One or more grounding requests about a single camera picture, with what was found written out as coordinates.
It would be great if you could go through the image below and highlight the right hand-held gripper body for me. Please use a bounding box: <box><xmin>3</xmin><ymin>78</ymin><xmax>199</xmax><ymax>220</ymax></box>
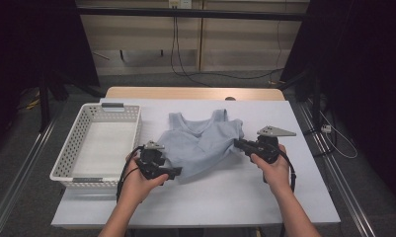
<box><xmin>249</xmin><ymin>125</ymin><xmax>297</xmax><ymax>164</ymax></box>

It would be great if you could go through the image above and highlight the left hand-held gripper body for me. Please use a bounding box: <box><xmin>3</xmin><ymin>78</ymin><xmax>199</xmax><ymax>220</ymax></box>
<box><xmin>134</xmin><ymin>140</ymin><xmax>170</xmax><ymax>181</ymax></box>

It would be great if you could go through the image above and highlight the light blue tank top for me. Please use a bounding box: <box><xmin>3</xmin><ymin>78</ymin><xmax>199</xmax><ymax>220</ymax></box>
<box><xmin>155</xmin><ymin>108</ymin><xmax>245</xmax><ymax>181</ymax></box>

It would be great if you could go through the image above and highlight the white perforated plastic basket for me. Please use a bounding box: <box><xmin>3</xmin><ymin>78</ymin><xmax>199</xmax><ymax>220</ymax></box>
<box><xmin>49</xmin><ymin>102</ymin><xmax>143</xmax><ymax>191</ymax></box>

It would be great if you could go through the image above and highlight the person's right hand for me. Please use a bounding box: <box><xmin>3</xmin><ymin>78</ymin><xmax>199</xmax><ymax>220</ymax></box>
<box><xmin>250</xmin><ymin>144</ymin><xmax>293</xmax><ymax>196</ymax></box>

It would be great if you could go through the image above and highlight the person's left hand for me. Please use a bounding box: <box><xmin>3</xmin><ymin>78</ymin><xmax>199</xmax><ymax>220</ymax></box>
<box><xmin>120</xmin><ymin>149</ymin><xmax>170</xmax><ymax>205</ymax></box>

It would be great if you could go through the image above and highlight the black metal stand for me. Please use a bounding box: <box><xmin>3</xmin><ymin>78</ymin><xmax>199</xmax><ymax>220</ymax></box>
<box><xmin>37</xmin><ymin>70</ymin><xmax>105</xmax><ymax>132</ymax></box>
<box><xmin>277</xmin><ymin>68</ymin><xmax>325</xmax><ymax>129</ymax></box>

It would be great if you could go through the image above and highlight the light wooden table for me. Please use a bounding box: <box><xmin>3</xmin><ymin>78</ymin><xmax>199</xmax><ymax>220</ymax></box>
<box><xmin>105</xmin><ymin>86</ymin><xmax>286</xmax><ymax>102</ymax></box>

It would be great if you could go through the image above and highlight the black curtain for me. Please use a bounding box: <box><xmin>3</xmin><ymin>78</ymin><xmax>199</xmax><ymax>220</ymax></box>
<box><xmin>0</xmin><ymin>0</ymin><xmax>101</xmax><ymax>156</ymax></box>
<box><xmin>279</xmin><ymin>0</ymin><xmax>396</xmax><ymax>211</ymax></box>

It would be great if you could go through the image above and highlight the black horizontal bar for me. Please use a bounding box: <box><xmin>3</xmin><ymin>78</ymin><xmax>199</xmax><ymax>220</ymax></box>
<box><xmin>76</xmin><ymin>7</ymin><xmax>310</xmax><ymax>23</ymax></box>

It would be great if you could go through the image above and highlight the left hand-held gripper black cable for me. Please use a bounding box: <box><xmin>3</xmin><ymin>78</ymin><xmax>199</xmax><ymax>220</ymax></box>
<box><xmin>116</xmin><ymin>145</ymin><xmax>145</xmax><ymax>202</ymax></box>

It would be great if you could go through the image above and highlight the hand-held gripper black cable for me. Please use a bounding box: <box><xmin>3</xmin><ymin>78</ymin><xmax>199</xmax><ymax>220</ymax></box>
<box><xmin>116</xmin><ymin>145</ymin><xmax>145</xmax><ymax>202</ymax></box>
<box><xmin>277</xmin><ymin>149</ymin><xmax>297</xmax><ymax>194</ymax></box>

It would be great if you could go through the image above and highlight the right hand-held gripper black cable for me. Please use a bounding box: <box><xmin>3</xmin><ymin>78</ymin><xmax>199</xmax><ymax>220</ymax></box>
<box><xmin>277</xmin><ymin>149</ymin><xmax>297</xmax><ymax>194</ymax></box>

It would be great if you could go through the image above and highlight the black floor cable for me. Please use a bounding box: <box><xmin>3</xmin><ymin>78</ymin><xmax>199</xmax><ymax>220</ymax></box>
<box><xmin>303</xmin><ymin>127</ymin><xmax>338</xmax><ymax>157</ymax></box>

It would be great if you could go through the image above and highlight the white cable with plug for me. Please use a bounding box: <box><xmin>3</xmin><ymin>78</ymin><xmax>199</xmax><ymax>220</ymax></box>
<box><xmin>318</xmin><ymin>110</ymin><xmax>359</xmax><ymax>160</ymax></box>

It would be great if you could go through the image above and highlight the metal floor rail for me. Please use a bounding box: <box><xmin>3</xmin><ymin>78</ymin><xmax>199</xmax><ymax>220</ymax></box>
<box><xmin>0</xmin><ymin>118</ymin><xmax>60</xmax><ymax>237</ymax></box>
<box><xmin>297</xmin><ymin>102</ymin><xmax>377</xmax><ymax>237</ymax></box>

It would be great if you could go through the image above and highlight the thin black wall cable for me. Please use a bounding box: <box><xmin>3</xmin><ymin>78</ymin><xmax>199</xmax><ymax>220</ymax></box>
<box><xmin>275</xmin><ymin>0</ymin><xmax>287</xmax><ymax>72</ymax></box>

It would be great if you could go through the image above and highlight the black hanging cable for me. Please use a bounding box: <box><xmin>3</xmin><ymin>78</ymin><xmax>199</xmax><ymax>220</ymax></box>
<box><xmin>170</xmin><ymin>16</ymin><xmax>284</xmax><ymax>88</ymax></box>

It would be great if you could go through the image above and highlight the yellow floor cable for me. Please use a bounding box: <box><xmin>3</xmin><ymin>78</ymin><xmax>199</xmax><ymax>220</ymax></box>
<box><xmin>21</xmin><ymin>88</ymin><xmax>41</xmax><ymax>111</ymax></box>

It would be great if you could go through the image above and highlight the white wall socket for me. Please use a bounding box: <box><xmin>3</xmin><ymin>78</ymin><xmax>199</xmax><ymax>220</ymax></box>
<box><xmin>168</xmin><ymin>0</ymin><xmax>194</xmax><ymax>10</ymax></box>

